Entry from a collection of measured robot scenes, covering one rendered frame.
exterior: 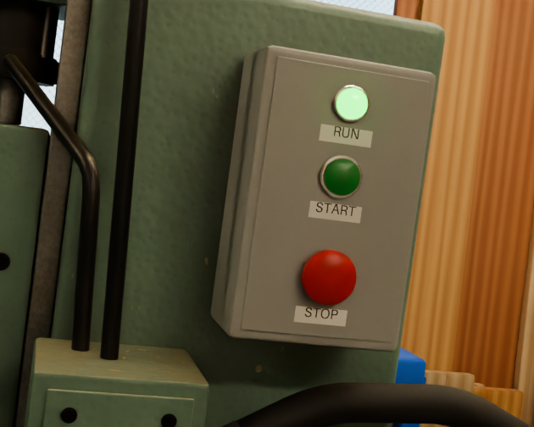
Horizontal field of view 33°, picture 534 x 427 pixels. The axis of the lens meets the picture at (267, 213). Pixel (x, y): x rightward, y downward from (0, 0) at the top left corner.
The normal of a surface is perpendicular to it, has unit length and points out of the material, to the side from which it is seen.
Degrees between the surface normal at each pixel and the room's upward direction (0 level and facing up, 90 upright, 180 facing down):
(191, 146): 90
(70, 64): 90
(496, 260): 87
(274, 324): 90
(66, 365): 0
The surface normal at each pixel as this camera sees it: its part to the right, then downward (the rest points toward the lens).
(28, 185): 0.24, 0.08
